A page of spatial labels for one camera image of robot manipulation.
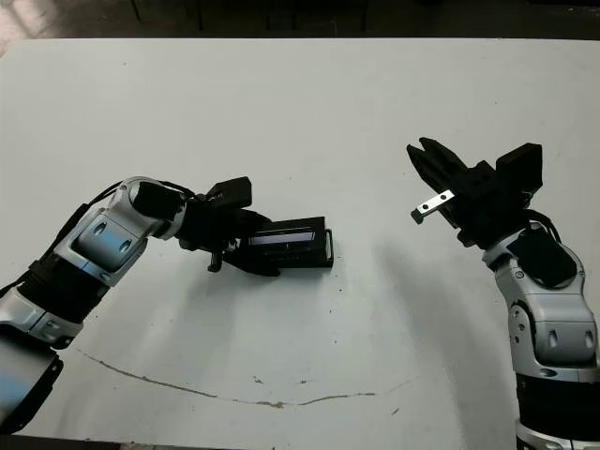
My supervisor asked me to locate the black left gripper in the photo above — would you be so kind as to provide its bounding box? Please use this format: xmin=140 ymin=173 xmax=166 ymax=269
xmin=179 ymin=193 xmax=283 ymax=278

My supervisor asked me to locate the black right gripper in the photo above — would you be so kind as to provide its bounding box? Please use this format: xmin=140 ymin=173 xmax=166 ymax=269
xmin=405 ymin=136 xmax=532 ymax=248

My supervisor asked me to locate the black box lid shiny window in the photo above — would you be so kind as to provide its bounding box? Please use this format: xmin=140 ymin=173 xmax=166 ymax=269
xmin=235 ymin=216 xmax=330 ymax=270

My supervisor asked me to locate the black box with white foam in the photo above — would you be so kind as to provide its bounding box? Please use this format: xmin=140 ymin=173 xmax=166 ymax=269
xmin=322 ymin=228 xmax=336 ymax=269

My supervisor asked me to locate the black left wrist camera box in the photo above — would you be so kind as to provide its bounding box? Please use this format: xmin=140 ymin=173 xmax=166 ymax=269
xmin=204 ymin=175 xmax=255 ymax=211

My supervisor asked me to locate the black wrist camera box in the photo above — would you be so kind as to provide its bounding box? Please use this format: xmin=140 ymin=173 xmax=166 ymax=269
xmin=204 ymin=175 xmax=255 ymax=211
xmin=495 ymin=142 xmax=544 ymax=203

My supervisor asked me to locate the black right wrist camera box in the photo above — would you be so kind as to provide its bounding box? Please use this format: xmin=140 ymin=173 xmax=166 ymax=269
xmin=495 ymin=142 xmax=544 ymax=203

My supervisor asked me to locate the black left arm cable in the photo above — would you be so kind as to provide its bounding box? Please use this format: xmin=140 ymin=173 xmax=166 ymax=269
xmin=82 ymin=179 xmax=199 ymax=208

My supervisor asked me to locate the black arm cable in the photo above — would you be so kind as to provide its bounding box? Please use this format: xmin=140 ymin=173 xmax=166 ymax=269
xmin=526 ymin=209 xmax=564 ymax=246
xmin=82 ymin=179 xmax=199 ymax=208

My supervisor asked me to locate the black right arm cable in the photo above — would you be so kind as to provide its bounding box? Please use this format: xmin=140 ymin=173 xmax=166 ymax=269
xmin=526 ymin=209 xmax=564 ymax=246

